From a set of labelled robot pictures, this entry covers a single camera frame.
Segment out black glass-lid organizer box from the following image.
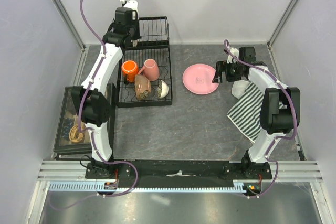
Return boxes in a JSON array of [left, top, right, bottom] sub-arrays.
[[54, 83, 116, 155]]

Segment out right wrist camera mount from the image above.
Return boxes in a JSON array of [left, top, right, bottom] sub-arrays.
[[226, 47, 239, 63]]

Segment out black wire dish rack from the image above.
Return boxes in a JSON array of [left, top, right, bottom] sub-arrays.
[[116, 16, 173, 108]]

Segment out white patterned bowl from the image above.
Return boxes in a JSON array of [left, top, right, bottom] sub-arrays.
[[157, 80, 169, 99]]

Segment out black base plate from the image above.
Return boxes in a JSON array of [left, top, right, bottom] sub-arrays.
[[85, 159, 272, 189]]

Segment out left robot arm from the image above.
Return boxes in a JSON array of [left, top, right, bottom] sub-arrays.
[[71, 1, 140, 179]]

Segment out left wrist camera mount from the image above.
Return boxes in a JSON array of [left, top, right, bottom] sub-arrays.
[[120, 0, 139, 20]]

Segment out pink mug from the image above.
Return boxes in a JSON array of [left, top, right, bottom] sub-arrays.
[[138, 59, 160, 82]]

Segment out aluminium frame rail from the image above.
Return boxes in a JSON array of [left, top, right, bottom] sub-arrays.
[[38, 159, 323, 182]]

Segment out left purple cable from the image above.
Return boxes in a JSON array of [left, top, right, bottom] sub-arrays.
[[46, 0, 139, 210]]

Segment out green striped towel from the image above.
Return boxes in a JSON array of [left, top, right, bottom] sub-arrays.
[[226, 81, 287, 144]]

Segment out pink plate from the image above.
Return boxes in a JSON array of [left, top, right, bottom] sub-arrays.
[[182, 63, 219, 95]]

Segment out speckled beige plate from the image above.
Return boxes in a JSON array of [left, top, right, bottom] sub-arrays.
[[132, 40, 138, 47]]

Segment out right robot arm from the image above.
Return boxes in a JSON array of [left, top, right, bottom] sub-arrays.
[[213, 40, 300, 179]]

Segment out orange mug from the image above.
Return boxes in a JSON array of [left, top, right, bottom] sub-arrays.
[[121, 60, 139, 85]]

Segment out beige patterned cup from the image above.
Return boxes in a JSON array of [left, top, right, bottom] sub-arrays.
[[134, 74, 151, 101]]

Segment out white folded cloth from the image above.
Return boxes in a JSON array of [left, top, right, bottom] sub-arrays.
[[232, 80, 250, 99]]

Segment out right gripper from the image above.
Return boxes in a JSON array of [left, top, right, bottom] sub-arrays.
[[212, 60, 243, 83]]

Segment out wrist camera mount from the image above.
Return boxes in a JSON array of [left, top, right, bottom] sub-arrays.
[[120, 0, 139, 20], [226, 47, 239, 63]]

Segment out blue cable duct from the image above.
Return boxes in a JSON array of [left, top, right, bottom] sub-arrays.
[[49, 181, 262, 193]]

